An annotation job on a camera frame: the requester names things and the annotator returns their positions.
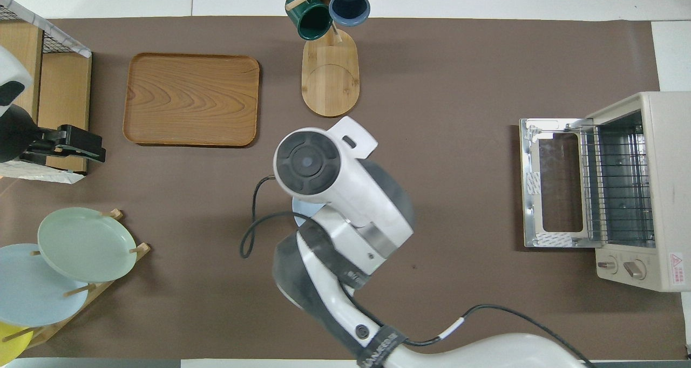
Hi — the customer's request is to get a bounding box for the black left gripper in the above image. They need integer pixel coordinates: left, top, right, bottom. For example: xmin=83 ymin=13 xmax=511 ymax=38
xmin=0 ymin=106 xmax=106 ymax=163

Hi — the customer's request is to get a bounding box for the small light blue plate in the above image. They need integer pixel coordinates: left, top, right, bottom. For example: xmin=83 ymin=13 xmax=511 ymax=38
xmin=292 ymin=195 xmax=327 ymax=228

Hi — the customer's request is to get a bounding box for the glass oven door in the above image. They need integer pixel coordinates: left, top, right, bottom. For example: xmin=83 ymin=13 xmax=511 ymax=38
xmin=519 ymin=118 xmax=594 ymax=248

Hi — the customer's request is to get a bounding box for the cream toaster oven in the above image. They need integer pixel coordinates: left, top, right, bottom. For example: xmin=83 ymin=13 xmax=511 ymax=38
xmin=586 ymin=91 xmax=691 ymax=293

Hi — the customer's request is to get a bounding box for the white patterned cloth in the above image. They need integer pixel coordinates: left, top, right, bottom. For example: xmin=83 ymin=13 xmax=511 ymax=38
xmin=0 ymin=160 xmax=86 ymax=184

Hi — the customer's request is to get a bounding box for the wooden two-tier shelf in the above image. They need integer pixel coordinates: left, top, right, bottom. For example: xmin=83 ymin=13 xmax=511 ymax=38
xmin=0 ymin=20 xmax=92 ymax=174

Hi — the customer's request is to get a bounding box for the light green plate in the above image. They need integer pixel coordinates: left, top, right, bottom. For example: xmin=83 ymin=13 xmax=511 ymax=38
xmin=38 ymin=207 xmax=137 ymax=283

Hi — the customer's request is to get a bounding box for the wooden serving tray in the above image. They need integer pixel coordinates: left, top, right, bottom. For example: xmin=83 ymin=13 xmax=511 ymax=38
xmin=123 ymin=53 xmax=260 ymax=148

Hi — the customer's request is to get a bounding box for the wooden plate rack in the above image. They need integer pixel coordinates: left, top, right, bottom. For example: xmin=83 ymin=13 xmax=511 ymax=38
xmin=24 ymin=209 xmax=151 ymax=350

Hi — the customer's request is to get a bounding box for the large light blue plate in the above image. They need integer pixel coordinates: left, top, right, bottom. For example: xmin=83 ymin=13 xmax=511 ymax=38
xmin=0 ymin=243 xmax=90 ymax=327

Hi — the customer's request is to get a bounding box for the yellow plate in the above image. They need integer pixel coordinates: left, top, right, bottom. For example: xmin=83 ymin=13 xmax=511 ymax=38
xmin=0 ymin=322 xmax=33 ymax=360

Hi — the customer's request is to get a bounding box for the wooden mug tree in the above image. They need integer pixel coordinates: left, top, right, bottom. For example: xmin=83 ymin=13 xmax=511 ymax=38
xmin=285 ymin=0 xmax=373 ymax=118

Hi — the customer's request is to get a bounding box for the dark green mug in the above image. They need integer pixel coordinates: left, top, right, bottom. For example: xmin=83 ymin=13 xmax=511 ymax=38
xmin=285 ymin=0 xmax=334 ymax=40

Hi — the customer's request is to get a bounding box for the blue mug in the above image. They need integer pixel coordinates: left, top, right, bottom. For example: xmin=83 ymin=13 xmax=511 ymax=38
xmin=328 ymin=0 xmax=371 ymax=27

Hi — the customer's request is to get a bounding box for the brown table mat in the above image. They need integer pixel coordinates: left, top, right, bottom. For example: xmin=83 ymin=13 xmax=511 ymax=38
xmin=0 ymin=16 xmax=686 ymax=360

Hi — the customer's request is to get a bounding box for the black wire basket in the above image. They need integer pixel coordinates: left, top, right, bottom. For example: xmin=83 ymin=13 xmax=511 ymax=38
xmin=0 ymin=0 xmax=91 ymax=58

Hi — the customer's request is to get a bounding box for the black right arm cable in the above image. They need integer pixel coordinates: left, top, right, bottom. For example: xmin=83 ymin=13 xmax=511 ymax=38
xmin=240 ymin=175 xmax=594 ymax=368

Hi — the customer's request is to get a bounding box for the metal oven wire rack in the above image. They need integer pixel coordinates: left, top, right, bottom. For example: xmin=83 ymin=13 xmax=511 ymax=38
xmin=580 ymin=124 xmax=655 ymax=244

